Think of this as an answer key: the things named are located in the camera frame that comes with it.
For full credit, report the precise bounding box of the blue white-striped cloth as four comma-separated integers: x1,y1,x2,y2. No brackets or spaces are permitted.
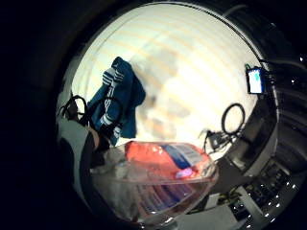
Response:
86,57,147,147

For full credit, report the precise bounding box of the red snack packet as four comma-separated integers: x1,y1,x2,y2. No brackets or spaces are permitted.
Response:
124,140,213,180

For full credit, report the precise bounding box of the black plug adapter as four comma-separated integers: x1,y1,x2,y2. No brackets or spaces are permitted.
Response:
202,128,238,153

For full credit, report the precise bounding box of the clear plastic bowl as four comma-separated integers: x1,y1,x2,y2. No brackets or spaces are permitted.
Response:
90,140,221,226

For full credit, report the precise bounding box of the the person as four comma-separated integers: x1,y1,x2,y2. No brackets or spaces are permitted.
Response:
57,117,111,205

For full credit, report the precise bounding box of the small lit screen device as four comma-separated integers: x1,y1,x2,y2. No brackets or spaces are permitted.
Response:
245,65,268,96

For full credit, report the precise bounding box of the black cable loop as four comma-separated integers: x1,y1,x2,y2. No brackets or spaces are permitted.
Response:
221,103,247,136
57,95,125,131

